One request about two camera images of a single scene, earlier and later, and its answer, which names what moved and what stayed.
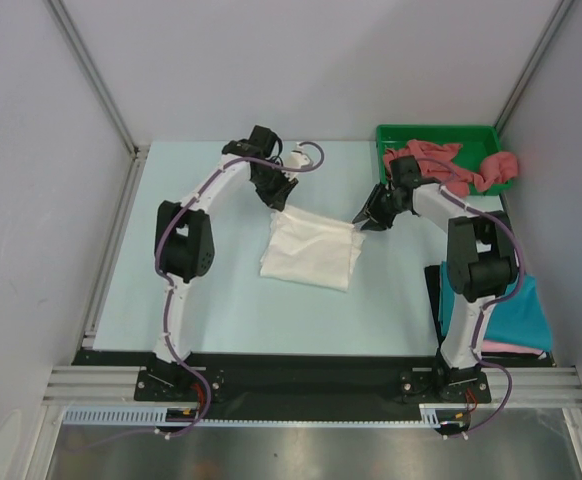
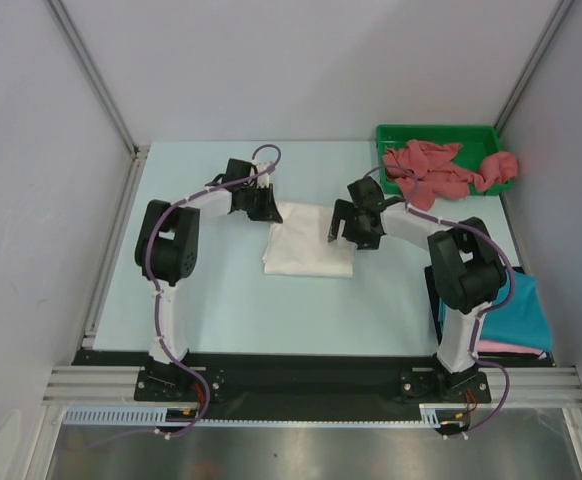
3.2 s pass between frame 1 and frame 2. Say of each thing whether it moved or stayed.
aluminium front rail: stayed
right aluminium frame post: stayed
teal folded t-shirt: stayed
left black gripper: moved
